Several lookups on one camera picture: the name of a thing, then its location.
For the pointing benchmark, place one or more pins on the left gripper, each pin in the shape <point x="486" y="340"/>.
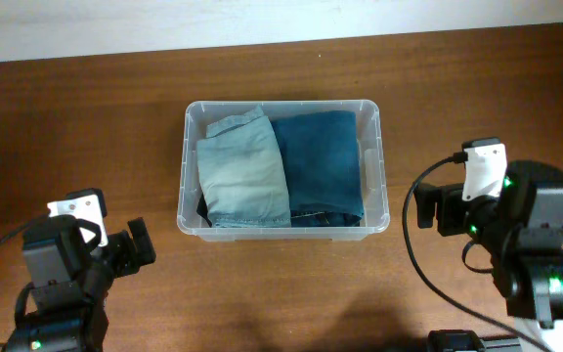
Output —
<point x="133" y="256"/>

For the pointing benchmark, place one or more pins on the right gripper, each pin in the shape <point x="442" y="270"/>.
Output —
<point x="433" y="199"/>

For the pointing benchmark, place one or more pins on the dark grey garment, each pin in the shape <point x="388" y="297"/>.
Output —
<point x="202" y="211"/>

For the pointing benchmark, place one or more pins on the light blue jeans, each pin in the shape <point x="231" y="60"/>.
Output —
<point x="241" y="174"/>

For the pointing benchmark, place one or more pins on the dark blue jeans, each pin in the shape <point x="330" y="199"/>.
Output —
<point x="320" y="157"/>

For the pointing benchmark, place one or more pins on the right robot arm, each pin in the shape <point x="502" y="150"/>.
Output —
<point x="522" y="230"/>

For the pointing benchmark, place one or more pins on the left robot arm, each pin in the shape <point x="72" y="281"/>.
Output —
<point x="63" y="307"/>

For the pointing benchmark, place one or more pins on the clear plastic storage bin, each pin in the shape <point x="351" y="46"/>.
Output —
<point x="376" y="218"/>

